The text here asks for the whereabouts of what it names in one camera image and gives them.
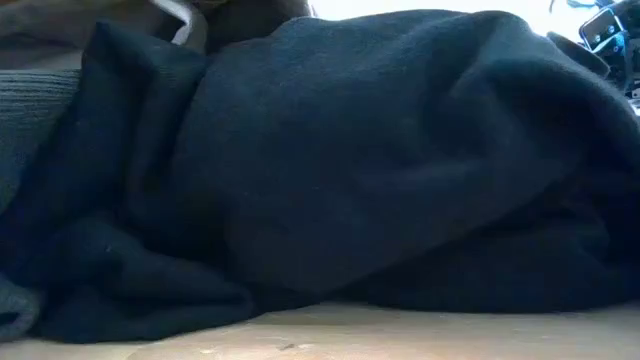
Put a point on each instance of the grey ribbed knit garment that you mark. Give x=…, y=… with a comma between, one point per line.
x=30, y=110

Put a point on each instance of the beige brown garment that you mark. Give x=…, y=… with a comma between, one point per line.
x=75, y=25

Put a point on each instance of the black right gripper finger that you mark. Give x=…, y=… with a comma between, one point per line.
x=575, y=52

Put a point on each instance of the dark navy fleece garment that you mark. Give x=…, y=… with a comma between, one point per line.
x=350, y=150

